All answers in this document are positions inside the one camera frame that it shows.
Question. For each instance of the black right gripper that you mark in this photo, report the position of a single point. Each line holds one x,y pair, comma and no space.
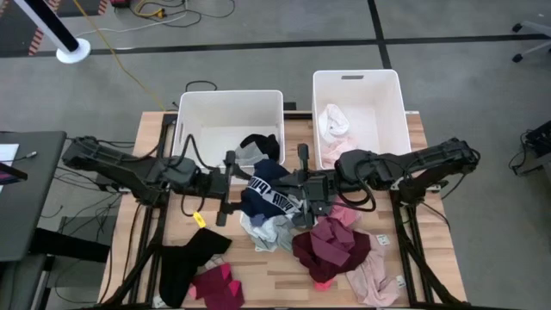
318,191

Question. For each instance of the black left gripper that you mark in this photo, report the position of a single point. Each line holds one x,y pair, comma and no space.
213,185

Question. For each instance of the navy garment with Puma waistband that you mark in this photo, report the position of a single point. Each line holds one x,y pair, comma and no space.
262,176

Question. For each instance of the white garment with hang tag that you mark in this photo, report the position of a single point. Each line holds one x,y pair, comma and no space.
254,232

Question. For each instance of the striped beige sock maroon toe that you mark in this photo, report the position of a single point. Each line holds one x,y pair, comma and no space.
212,261

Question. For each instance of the dark knit garment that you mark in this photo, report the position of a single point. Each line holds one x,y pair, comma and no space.
185,267

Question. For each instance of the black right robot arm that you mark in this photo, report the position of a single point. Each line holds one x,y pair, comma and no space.
430,161

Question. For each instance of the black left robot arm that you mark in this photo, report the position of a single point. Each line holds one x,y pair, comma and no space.
129,170

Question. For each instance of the small grey garment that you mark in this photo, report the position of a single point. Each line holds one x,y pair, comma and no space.
249,154

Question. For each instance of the yellow tag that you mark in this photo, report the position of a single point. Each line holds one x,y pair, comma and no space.
199,219

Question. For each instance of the black garment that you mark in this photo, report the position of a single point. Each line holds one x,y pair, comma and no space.
264,144

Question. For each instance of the light pink garment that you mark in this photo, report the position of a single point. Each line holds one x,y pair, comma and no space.
333,153

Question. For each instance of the dark maroon garment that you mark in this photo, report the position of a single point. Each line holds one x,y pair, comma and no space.
310,262

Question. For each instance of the white perforated plastic bin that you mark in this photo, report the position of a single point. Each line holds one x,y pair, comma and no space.
366,99
224,107

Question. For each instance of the white crumpled garment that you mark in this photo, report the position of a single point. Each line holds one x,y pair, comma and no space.
333,122

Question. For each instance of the coral pink garment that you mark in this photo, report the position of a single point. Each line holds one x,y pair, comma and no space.
323,285

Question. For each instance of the pale pink garment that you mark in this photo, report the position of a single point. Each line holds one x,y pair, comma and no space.
370,280

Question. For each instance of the black panel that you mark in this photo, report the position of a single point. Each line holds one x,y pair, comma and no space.
69,245

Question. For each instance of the dark grey desk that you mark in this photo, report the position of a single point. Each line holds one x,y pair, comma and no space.
34,194

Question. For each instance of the white pole with round base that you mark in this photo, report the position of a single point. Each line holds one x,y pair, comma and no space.
71,51

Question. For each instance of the red box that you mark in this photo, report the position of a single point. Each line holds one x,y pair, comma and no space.
120,2

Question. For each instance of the black tablet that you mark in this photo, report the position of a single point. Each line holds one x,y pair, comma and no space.
10,172

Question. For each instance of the white paper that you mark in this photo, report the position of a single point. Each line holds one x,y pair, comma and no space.
8,153

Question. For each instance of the dark mat with hazard stripes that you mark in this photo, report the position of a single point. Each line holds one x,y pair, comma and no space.
82,6
17,30

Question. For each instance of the black equipment box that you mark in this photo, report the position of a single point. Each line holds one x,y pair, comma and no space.
540,138

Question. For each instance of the black aluminium rig frame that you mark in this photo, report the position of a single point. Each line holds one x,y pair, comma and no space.
165,129

